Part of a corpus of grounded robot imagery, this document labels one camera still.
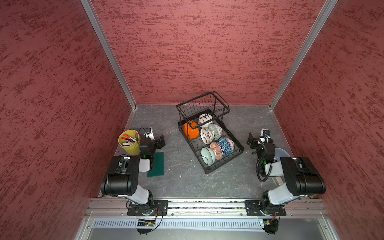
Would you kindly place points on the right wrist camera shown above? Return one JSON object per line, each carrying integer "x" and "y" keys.
{"x": 265, "y": 136}

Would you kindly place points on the yellow utensil cup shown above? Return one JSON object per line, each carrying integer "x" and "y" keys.
{"x": 130, "y": 149}

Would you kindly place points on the grey green patterned bowl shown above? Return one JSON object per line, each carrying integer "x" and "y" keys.
{"x": 216, "y": 130}

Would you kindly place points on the pale mint green bowl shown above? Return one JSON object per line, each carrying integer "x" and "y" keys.
{"x": 209, "y": 156}

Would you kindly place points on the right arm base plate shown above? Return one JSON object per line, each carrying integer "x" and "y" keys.
{"x": 257, "y": 208}

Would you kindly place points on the green sponge cloth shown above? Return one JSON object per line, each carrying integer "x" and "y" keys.
{"x": 158, "y": 166}

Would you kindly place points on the orange plastic bowl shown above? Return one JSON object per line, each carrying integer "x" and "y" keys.
{"x": 191, "y": 130}

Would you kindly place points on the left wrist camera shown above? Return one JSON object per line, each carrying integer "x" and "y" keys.
{"x": 149, "y": 133}

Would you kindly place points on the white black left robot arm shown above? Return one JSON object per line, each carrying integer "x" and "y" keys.
{"x": 122, "y": 177}

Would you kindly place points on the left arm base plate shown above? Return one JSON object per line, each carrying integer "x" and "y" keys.
{"x": 152, "y": 209}

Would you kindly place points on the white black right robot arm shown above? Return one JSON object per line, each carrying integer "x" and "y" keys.
{"x": 301, "y": 177}

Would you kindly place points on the aluminium front rail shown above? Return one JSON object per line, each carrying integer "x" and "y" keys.
{"x": 206, "y": 208}

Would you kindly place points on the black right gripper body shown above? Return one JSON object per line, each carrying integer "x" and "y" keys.
{"x": 259, "y": 156}

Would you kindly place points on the black wire dish rack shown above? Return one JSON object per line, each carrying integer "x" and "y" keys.
{"x": 202, "y": 110}

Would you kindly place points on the light blue mug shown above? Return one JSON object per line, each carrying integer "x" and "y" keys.
{"x": 279, "y": 153}

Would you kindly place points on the red handled tool in cup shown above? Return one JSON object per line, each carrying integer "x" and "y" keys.
{"x": 128, "y": 138}

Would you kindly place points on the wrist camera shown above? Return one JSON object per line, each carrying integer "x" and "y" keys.
{"x": 149, "y": 133}
{"x": 265, "y": 136}

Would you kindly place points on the blue patterned bowl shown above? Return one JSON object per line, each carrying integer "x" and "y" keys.
{"x": 225, "y": 146}

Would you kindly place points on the red orange patterned bowl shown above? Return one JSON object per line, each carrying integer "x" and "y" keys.
{"x": 216, "y": 148}

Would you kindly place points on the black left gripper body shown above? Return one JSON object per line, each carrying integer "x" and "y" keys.
{"x": 152, "y": 152}

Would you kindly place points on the white red lattice bowl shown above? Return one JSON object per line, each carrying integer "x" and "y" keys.
{"x": 207, "y": 136}

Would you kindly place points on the white ceramic bowl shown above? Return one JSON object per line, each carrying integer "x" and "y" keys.
{"x": 205, "y": 120}

